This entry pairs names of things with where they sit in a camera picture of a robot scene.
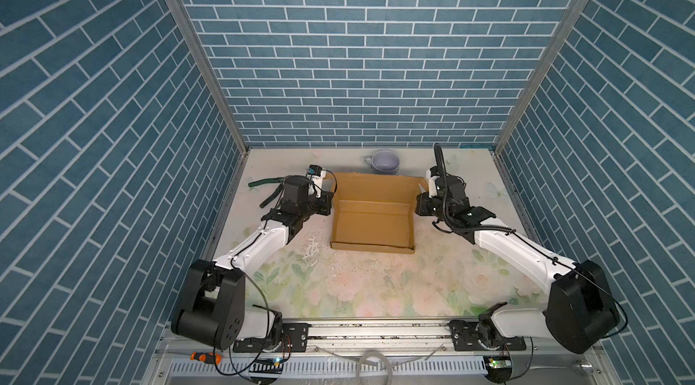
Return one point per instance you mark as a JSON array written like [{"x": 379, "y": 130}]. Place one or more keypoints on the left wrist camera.
[{"x": 316, "y": 176}]

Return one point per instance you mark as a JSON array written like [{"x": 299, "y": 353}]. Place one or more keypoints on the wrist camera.
[
  {"x": 432, "y": 187},
  {"x": 316, "y": 176}
]

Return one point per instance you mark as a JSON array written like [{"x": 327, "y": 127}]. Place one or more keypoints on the lavender ceramic cup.
[{"x": 383, "y": 162}]

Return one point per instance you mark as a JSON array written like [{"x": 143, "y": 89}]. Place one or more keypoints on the aluminium mounting rail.
[{"x": 403, "y": 336}]

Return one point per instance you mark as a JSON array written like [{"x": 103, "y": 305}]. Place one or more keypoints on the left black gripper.
[{"x": 325, "y": 200}]

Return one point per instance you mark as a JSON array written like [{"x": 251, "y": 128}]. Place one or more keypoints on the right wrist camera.
[{"x": 432, "y": 187}]

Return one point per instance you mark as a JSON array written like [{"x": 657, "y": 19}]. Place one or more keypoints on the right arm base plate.
[{"x": 471, "y": 337}]

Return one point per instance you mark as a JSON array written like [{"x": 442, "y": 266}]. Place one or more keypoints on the white slotted cable duct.
[{"x": 329, "y": 368}]

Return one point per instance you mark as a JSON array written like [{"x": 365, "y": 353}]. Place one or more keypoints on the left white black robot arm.
[{"x": 211, "y": 304}]

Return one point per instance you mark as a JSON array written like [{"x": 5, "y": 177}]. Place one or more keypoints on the clear plastic tube loop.
[{"x": 378, "y": 362}]

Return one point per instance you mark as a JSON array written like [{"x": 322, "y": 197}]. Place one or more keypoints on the brown cardboard box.
[{"x": 375, "y": 213}]

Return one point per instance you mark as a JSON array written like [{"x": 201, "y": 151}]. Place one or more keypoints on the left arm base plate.
[{"x": 294, "y": 335}]

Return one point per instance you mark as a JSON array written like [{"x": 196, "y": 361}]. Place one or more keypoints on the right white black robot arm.
[{"x": 579, "y": 310}]

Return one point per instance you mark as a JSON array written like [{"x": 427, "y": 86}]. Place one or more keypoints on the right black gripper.
[{"x": 421, "y": 202}]

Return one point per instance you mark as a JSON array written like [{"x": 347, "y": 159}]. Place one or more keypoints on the orange black screwdriver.
[{"x": 206, "y": 357}]

